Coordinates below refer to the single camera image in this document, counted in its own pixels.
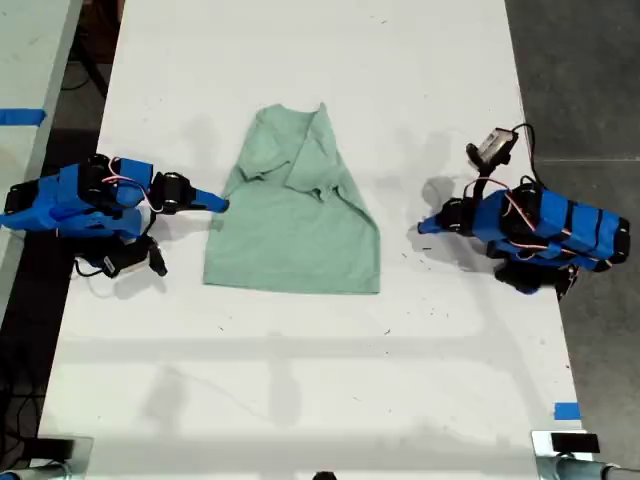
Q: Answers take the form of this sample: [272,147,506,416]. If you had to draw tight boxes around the short black camera stalk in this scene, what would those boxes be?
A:
[145,238,169,277]

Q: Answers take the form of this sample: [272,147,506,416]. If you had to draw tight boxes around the pale green T-shirt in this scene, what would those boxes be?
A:
[202,102,383,296]

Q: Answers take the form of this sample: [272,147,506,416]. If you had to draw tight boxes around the black camera box grey face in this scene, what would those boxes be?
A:
[478,126,519,162]

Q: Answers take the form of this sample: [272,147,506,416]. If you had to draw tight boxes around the long blue tape strip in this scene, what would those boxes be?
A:
[0,108,48,127]

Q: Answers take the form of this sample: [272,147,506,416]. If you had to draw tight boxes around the thin black camera cable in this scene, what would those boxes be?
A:
[73,255,109,280]

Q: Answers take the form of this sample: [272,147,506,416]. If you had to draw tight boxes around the white side table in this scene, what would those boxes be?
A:
[0,0,84,314]

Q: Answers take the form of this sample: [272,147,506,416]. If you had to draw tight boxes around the curved black camera stalk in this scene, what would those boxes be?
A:
[462,142,512,201]

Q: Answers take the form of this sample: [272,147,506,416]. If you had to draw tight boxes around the black camera box white label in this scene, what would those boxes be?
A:
[101,244,152,279]

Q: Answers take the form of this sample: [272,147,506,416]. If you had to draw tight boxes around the grey metal pipe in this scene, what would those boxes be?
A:
[536,453,640,480]
[0,462,72,480]

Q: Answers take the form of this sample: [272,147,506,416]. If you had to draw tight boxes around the small black box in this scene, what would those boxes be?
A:
[28,437,77,459]
[550,432,601,454]

